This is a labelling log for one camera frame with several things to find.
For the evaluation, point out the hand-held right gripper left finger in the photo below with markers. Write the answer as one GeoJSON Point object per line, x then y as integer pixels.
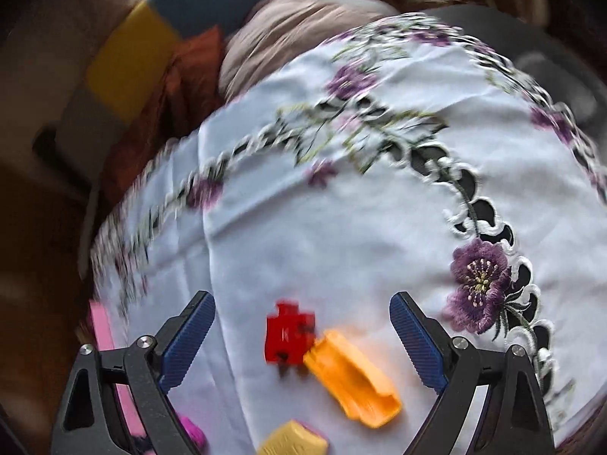
{"type": "Point", "coordinates": [189, 341]}

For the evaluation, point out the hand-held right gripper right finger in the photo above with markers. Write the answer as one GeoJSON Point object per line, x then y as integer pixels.
{"type": "Point", "coordinates": [417, 346]}

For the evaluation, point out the orange plastic toy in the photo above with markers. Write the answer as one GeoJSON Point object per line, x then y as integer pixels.
{"type": "Point", "coordinates": [353, 379]}

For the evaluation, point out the white tray with pink rim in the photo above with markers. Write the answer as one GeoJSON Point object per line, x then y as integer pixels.
{"type": "Point", "coordinates": [106, 336]}

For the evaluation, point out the magenta plastic spool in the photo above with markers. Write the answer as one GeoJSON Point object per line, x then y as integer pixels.
{"type": "Point", "coordinates": [193, 432]}

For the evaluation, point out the red plastic toy piece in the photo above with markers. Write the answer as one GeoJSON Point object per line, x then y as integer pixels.
{"type": "Point", "coordinates": [287, 334]}

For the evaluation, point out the yellow oval soap bar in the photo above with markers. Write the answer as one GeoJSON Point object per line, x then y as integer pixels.
{"type": "Point", "coordinates": [294, 440]}

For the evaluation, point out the white floral embroidered tablecloth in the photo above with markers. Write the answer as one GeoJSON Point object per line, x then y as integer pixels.
{"type": "Point", "coordinates": [332, 199]}

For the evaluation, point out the rust orange blanket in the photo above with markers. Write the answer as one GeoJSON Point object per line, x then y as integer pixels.
{"type": "Point", "coordinates": [175, 104]}

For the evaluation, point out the grey yellow blue headboard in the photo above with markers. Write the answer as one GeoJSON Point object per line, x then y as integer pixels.
{"type": "Point", "coordinates": [128, 52]}

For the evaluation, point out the pink pillow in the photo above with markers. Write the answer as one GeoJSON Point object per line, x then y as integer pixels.
{"type": "Point", "coordinates": [294, 42]}

